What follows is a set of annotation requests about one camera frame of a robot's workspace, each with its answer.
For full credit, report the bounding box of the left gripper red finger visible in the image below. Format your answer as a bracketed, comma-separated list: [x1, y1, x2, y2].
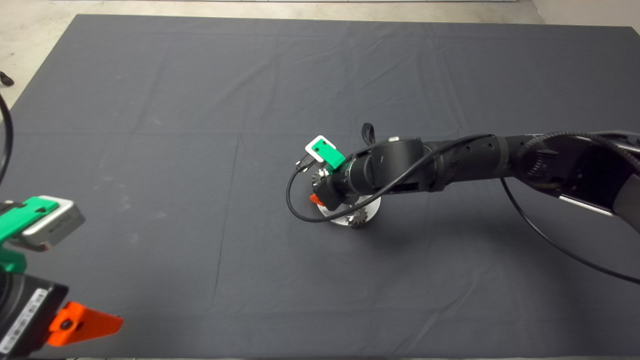
[46, 301, 124, 347]

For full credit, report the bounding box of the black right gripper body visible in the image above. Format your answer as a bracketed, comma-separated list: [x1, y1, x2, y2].
[314, 162, 366, 211]

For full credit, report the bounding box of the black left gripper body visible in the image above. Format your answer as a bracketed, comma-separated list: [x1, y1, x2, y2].
[0, 272, 69, 358]

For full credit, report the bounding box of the small steel gear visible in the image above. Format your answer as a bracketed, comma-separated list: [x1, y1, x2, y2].
[347, 207, 370, 229]

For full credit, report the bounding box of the round metal plate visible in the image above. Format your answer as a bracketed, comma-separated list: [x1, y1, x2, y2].
[317, 196, 382, 227]

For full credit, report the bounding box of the dark grey table cloth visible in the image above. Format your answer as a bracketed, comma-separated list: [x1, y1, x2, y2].
[0, 14, 640, 359]

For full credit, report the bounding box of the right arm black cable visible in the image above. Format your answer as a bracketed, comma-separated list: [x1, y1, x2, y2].
[286, 132, 640, 286]

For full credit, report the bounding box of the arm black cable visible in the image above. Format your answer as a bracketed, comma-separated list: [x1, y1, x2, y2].
[286, 132, 640, 286]
[0, 92, 14, 186]

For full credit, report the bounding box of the right wrist green camera mount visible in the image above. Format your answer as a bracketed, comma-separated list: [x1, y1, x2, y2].
[310, 140, 347, 170]

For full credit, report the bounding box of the wrist green camera mount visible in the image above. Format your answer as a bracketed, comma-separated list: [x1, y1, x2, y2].
[310, 140, 347, 170]
[0, 196, 60, 273]

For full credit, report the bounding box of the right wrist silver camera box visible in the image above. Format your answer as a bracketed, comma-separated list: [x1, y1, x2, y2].
[305, 135, 337, 162]

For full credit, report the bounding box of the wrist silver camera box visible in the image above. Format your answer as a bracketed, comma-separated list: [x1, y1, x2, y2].
[305, 135, 337, 162]
[20, 196, 86, 252]

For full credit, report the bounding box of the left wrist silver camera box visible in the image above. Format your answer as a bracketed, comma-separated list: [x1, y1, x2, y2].
[20, 196, 86, 252]

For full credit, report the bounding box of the left wrist green camera mount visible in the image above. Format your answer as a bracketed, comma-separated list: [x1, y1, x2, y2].
[0, 196, 60, 273]

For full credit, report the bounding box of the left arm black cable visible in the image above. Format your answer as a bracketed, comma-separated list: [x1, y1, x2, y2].
[0, 92, 14, 186]

